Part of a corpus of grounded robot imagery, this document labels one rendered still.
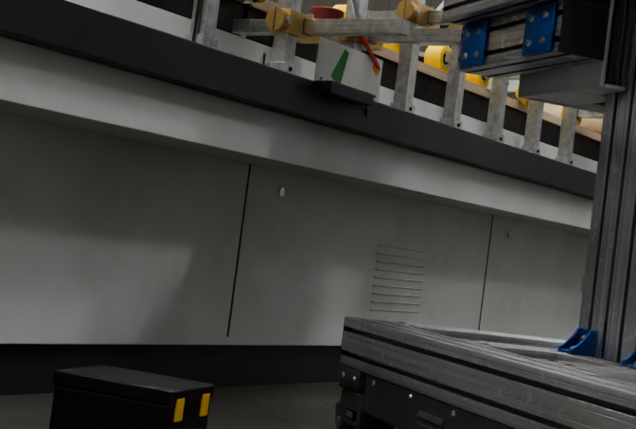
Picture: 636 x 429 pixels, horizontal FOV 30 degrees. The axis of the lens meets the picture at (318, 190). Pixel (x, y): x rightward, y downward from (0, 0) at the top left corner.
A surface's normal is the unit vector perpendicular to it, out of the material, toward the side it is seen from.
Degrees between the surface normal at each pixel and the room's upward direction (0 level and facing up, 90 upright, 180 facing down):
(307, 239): 90
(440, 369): 90
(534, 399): 90
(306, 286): 90
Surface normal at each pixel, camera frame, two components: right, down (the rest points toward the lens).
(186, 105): 0.81, 0.08
